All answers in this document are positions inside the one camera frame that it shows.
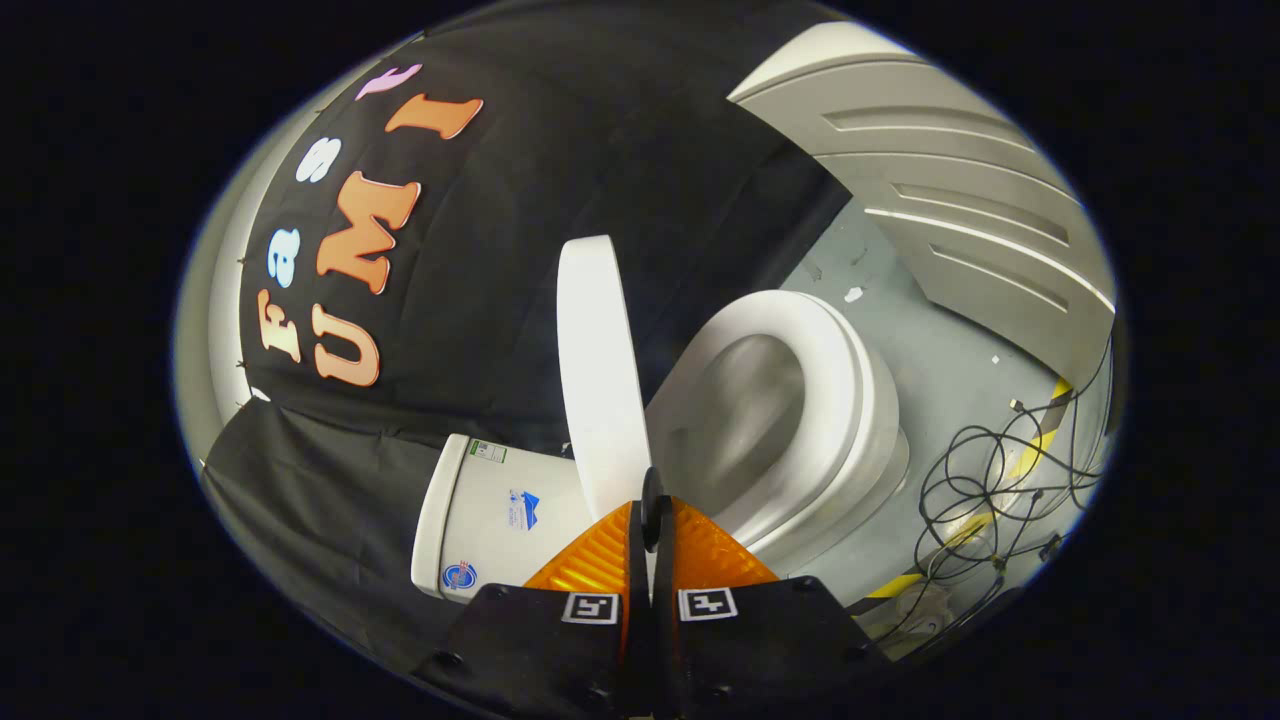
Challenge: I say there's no white panelled door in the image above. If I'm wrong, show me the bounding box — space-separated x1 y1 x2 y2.
728 22 1117 393

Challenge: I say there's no yellow black floor tape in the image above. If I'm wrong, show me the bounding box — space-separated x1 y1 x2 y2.
868 377 1076 601

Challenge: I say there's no white toilet bowl with seat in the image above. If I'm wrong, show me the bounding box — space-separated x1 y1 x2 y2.
645 290 912 579

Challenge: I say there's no white toilet tank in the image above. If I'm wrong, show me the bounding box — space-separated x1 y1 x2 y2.
410 433 603 604

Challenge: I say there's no tangle of black cables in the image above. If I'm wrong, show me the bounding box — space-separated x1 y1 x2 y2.
912 335 1113 626

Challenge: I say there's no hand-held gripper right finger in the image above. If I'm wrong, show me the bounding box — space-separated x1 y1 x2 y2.
645 467 887 720

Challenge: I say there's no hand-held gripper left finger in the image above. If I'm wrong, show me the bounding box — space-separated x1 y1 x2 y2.
415 497 653 720

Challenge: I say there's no black backdrop cloth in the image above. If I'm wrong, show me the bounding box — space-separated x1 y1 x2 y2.
200 0 853 651

